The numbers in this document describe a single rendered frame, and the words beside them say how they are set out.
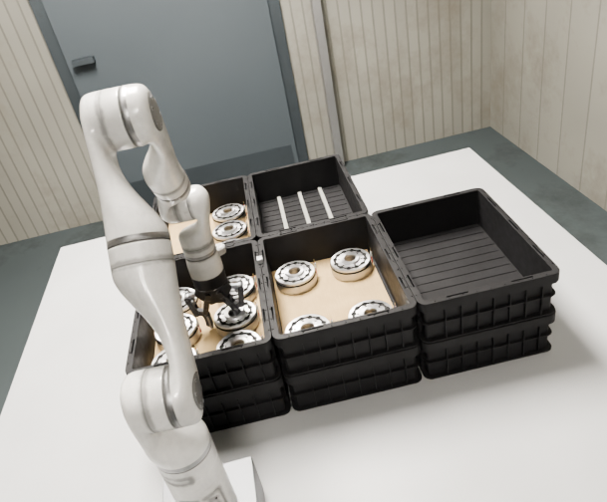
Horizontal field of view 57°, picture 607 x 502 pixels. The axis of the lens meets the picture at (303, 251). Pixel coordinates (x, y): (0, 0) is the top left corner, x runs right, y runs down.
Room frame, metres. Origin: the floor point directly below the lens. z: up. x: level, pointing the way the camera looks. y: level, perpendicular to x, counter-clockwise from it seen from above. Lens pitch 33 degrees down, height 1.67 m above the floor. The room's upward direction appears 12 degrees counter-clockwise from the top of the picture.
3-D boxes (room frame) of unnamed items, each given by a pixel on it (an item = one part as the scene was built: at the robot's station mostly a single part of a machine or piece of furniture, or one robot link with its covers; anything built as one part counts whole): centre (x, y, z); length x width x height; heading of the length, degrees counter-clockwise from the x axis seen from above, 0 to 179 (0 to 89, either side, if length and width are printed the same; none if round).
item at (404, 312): (1.03, -0.05, 0.92); 0.40 x 0.30 x 0.02; 2
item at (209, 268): (1.05, 0.22, 1.03); 0.11 x 0.09 x 0.06; 1
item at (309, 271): (1.14, 0.03, 0.86); 0.10 x 0.10 x 0.01
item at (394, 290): (1.03, -0.05, 0.87); 0.40 x 0.30 x 0.11; 2
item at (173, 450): (0.58, 0.25, 1.05); 0.09 x 0.09 x 0.17; 89
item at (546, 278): (1.04, -0.35, 0.92); 0.40 x 0.30 x 0.02; 2
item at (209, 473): (0.58, 0.25, 0.89); 0.09 x 0.09 x 0.17; 11
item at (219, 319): (1.03, 0.19, 0.86); 0.10 x 0.10 x 0.01
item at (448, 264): (1.04, -0.35, 0.87); 0.40 x 0.30 x 0.11; 2
